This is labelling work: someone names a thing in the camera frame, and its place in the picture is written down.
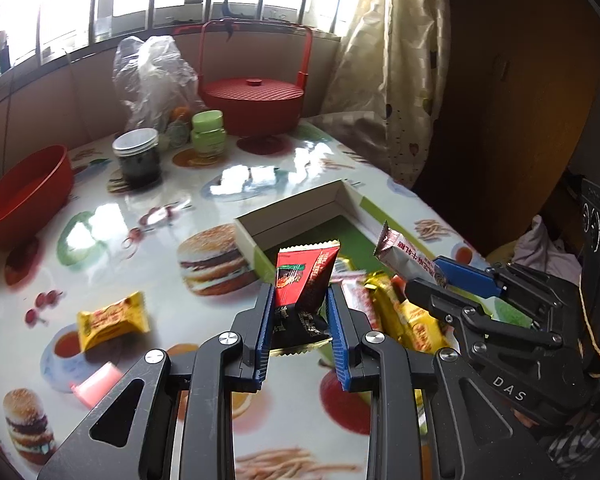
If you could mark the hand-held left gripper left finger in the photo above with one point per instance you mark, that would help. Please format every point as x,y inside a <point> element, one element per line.
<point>265,330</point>

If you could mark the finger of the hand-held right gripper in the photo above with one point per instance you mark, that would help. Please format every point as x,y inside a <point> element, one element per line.
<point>445,305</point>
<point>470,275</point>

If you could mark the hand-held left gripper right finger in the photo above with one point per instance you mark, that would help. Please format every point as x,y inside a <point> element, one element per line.
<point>340,340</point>

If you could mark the red black snack packet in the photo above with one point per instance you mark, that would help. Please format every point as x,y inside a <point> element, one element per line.
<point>305,280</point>

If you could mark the white red snack packet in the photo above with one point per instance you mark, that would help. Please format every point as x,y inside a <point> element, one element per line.
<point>405,255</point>

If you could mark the long gold snack bar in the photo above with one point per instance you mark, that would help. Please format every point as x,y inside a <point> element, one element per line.
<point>380,290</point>

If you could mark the green cardboard box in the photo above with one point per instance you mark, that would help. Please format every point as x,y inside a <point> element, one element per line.
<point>352,237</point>

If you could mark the person's right forearm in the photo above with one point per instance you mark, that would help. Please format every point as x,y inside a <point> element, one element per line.
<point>575,445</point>

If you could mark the wide gold snack packet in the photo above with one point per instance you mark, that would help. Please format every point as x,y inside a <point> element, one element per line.
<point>422,332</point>

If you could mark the white pink snack packet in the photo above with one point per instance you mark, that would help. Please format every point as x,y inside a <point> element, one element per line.
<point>351,284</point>

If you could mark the pale pink cloth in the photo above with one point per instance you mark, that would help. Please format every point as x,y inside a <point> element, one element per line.
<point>545,252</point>

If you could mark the yellow snack packet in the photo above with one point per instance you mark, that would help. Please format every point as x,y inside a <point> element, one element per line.
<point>112,320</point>

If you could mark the pink jelly cup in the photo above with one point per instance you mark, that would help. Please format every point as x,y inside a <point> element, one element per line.
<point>95,385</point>

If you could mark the brown wooden cabinet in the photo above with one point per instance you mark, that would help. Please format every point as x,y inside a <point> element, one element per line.
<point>520,85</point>

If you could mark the small green jar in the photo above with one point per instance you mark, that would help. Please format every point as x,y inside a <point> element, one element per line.
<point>207,132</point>

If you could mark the clear jar dark contents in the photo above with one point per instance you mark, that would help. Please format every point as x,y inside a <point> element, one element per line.
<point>136,157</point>

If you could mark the patterned beige curtain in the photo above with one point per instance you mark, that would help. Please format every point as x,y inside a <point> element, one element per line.
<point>395,60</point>

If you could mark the clear plastic bag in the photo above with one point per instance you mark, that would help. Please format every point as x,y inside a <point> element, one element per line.
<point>152,80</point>

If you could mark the red oval bowl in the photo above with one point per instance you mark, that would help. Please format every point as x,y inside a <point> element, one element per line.
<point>27,190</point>

